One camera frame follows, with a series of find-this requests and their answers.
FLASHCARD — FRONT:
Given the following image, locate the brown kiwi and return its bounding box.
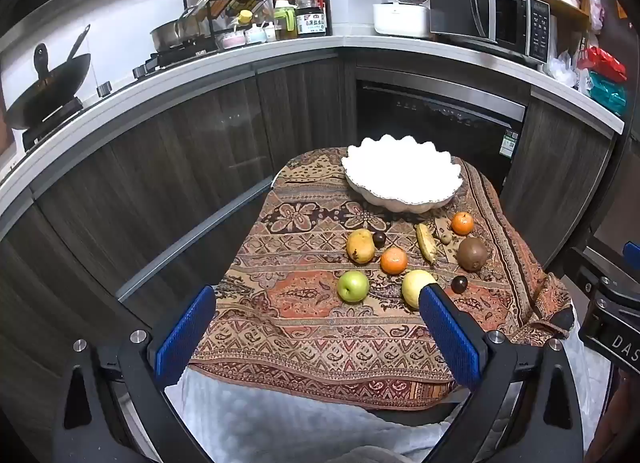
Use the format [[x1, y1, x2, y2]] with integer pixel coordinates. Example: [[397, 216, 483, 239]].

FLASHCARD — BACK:
[[456, 237, 489, 272]]

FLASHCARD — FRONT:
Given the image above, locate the white scalloped bowl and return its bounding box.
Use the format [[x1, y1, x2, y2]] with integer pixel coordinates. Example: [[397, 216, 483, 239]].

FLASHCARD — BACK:
[[341, 134, 463, 214]]

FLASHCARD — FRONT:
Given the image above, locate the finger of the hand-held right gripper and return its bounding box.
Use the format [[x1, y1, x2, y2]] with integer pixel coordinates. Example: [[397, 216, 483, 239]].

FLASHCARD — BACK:
[[567, 242, 640, 294]]

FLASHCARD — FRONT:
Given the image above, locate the person's right forearm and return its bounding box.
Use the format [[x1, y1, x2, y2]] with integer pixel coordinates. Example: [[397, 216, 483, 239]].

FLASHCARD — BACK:
[[587, 373, 640, 463]]

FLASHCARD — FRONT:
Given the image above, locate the patterned tablecloth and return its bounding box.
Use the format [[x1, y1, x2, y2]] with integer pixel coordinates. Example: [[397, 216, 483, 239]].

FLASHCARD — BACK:
[[187, 145, 573, 411]]

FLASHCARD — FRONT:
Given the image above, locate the black gas stove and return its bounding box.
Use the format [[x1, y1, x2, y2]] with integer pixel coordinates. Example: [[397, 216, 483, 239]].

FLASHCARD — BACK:
[[20, 38, 221, 154]]

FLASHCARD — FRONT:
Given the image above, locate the black spice rack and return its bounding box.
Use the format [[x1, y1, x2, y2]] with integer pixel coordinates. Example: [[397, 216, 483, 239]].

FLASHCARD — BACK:
[[187, 0, 276, 51]]

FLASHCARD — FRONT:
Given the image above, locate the black wok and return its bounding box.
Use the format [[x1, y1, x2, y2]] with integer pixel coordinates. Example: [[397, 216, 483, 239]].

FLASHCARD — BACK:
[[4, 43, 93, 131]]

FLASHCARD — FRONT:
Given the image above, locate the large soy sauce bottle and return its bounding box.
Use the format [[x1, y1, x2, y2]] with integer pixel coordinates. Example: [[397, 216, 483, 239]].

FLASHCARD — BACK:
[[296, 0, 327, 38]]

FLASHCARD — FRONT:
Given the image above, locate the dark wood kitchen cabinet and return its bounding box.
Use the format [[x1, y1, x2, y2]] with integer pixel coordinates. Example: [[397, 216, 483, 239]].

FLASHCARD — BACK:
[[0, 50, 617, 463]]

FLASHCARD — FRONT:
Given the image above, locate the green apple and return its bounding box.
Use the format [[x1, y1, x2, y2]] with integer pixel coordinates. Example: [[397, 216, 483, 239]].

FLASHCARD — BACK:
[[336, 270, 370, 304]]

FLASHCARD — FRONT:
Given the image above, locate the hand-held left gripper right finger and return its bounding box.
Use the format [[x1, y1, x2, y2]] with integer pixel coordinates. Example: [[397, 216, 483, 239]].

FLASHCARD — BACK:
[[417, 283, 586, 463]]

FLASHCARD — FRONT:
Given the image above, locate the red packet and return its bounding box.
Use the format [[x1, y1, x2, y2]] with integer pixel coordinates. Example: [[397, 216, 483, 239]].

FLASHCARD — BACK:
[[580, 45, 627, 84]]

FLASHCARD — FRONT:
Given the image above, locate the yellow mango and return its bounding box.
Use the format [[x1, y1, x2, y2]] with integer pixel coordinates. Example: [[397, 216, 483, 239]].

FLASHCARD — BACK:
[[346, 229, 376, 265]]

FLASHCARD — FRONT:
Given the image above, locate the silver microwave oven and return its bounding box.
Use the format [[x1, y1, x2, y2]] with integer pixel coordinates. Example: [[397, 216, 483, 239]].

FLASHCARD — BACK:
[[429, 0, 552, 64]]

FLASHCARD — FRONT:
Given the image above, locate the pink white bag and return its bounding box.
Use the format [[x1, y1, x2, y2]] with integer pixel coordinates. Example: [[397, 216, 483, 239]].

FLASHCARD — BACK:
[[587, 0, 607, 34]]

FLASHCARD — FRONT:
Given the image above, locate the orange with green stem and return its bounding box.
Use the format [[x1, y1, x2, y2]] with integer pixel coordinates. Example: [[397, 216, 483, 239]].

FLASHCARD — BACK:
[[451, 211, 475, 236]]

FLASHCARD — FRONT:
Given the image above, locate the steel pan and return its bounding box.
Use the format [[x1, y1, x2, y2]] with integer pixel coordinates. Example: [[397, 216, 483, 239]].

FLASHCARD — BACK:
[[150, 0, 212, 52]]

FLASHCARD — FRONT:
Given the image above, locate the teal packet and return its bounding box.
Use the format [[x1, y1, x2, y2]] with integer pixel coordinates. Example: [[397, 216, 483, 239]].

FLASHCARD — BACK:
[[587, 72, 627, 116]]

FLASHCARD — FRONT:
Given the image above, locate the dark sauce bottle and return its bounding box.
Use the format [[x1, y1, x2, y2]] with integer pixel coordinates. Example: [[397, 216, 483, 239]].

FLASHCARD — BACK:
[[315, 0, 333, 34]]

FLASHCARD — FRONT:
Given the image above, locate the white plastic bag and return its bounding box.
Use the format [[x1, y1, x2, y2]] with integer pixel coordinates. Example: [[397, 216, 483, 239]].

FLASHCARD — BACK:
[[547, 50, 581, 88]]

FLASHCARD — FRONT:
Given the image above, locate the green lid oil jar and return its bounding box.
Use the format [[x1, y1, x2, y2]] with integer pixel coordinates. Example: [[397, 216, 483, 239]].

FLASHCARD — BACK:
[[275, 0, 297, 40]]

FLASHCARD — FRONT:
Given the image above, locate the black built-in dishwasher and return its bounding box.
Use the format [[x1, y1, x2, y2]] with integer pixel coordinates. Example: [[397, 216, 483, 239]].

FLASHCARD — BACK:
[[356, 80, 528, 194]]

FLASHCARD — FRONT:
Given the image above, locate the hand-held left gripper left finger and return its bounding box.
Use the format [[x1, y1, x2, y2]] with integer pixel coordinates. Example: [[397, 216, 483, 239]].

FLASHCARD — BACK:
[[50, 285, 221, 463]]

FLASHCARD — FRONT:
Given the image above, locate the spotted banana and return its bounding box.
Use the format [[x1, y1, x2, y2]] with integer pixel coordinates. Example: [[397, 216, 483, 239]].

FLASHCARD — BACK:
[[416, 223, 439, 265]]

